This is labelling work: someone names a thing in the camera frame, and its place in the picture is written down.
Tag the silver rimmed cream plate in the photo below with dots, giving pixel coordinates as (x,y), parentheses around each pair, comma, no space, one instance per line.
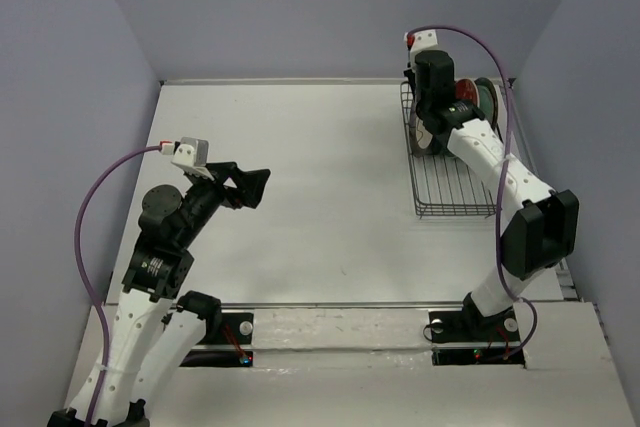
(421,142)

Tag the dark teal round plate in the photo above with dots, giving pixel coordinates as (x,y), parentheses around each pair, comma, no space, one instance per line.
(496,102)

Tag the red teal floral plate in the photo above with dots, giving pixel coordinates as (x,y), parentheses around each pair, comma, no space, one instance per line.
(466,89)

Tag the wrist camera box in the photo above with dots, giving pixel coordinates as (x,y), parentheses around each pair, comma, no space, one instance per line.
(423,40)
(187,153)

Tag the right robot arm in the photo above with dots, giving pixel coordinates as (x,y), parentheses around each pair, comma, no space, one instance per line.
(535,224)

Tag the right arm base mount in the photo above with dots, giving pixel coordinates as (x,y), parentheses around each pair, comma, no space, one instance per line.
(456,344)

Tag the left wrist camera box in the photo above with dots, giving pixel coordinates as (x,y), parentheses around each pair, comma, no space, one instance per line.
(187,153)

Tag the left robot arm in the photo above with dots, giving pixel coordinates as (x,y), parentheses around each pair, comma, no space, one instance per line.
(155,326)

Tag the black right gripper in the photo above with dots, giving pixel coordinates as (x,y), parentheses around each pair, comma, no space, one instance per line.
(415,76)

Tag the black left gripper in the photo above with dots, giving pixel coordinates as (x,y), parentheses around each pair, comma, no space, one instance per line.
(250,187)

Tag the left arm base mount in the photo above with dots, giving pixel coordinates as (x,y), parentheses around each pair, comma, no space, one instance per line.
(229,346)

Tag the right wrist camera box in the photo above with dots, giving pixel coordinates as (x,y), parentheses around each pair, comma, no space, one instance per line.
(423,40)

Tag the black wire dish rack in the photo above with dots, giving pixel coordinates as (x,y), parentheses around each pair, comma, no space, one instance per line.
(442,185)

